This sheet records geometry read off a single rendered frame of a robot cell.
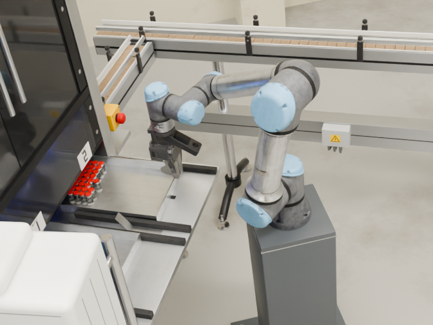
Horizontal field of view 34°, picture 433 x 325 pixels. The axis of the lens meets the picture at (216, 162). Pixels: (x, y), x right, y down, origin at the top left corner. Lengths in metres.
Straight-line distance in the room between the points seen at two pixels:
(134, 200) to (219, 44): 0.93
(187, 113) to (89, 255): 0.91
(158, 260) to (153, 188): 0.33
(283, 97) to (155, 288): 0.68
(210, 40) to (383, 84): 1.61
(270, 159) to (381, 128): 1.23
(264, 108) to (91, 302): 0.77
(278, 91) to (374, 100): 2.46
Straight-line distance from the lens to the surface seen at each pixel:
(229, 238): 3.43
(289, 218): 2.29
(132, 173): 2.48
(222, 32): 3.03
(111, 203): 2.39
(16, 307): 1.25
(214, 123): 3.31
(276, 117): 1.82
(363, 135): 3.17
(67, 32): 2.25
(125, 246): 2.23
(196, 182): 2.40
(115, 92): 2.83
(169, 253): 2.18
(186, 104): 2.11
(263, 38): 2.99
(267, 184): 2.05
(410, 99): 4.27
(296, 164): 2.21
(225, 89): 2.13
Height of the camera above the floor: 2.43
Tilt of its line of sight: 39 degrees down
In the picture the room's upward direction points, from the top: 9 degrees counter-clockwise
